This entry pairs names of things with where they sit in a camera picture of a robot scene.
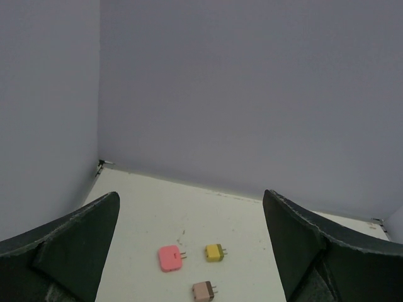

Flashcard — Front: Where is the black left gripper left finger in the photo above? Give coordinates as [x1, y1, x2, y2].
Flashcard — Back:
[1, 192, 120, 301]

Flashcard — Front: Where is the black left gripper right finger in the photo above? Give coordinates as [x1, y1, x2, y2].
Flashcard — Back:
[263, 190, 402, 301]

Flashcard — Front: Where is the yellow plug block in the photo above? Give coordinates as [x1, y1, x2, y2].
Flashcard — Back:
[205, 243, 227, 262]

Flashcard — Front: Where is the pink plug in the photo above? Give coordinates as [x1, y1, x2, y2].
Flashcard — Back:
[157, 245, 187, 272]

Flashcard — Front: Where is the brown plug block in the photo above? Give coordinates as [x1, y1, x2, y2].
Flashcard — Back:
[191, 281, 218, 302]

